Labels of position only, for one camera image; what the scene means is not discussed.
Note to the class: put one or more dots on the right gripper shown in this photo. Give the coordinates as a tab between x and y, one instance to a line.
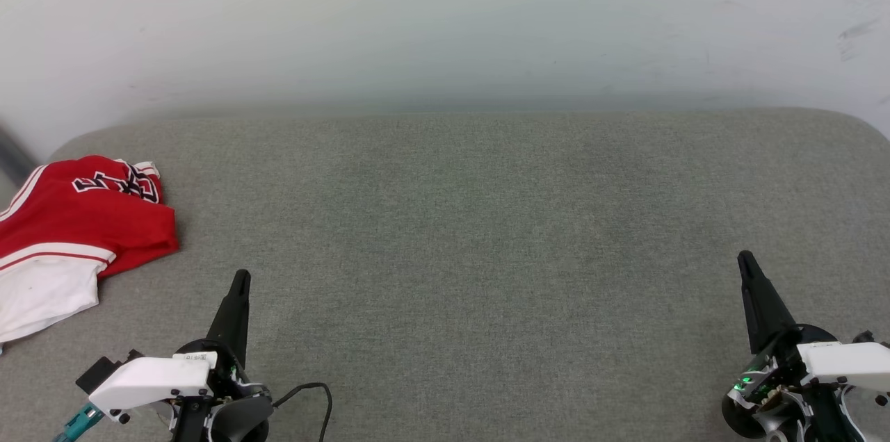
772	393

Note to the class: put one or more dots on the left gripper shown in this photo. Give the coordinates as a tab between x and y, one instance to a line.
208	369

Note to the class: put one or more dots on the red and white jersey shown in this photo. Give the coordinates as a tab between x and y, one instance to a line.
76	223

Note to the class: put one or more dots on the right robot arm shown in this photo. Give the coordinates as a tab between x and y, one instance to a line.
870	421

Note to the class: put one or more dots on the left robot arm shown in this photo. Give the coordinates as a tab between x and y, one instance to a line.
243	421

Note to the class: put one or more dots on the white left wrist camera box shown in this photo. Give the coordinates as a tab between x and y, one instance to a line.
149	379

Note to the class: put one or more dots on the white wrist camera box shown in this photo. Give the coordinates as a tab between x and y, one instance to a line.
149	379
852	362

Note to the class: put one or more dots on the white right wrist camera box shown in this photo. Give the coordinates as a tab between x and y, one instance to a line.
852	362

